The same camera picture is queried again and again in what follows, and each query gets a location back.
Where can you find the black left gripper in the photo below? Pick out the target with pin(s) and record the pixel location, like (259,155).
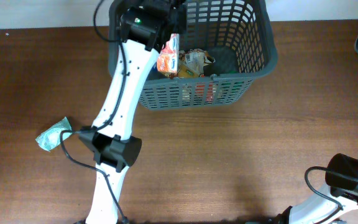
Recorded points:
(182,27)

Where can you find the Kleenex tissue multipack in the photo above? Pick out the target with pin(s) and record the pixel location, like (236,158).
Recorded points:
(167,62)

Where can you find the glutinous rice bag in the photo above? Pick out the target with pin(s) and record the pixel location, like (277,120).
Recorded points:
(193,62)

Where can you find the red yellow spaghetti pack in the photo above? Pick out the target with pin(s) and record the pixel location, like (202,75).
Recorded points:
(198,92)

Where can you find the green wet wipes packet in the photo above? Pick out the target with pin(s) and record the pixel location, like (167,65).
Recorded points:
(50,138)

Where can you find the green lid spice jar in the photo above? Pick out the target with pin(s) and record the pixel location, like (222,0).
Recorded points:
(231,90)

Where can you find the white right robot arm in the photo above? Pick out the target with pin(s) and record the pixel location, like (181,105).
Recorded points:
(337,196)

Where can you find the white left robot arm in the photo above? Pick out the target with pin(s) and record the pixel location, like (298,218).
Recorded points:
(138,31)

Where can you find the grey plastic basket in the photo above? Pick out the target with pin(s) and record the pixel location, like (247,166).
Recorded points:
(237,33)

